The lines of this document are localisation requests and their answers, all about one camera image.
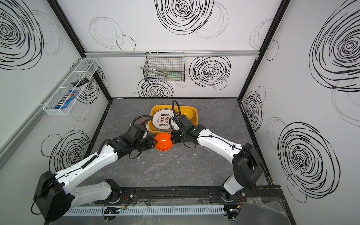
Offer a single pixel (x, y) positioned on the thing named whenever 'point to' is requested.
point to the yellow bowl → (188, 112)
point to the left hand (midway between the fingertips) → (158, 142)
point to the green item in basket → (174, 76)
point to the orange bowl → (164, 143)
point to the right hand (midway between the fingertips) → (168, 138)
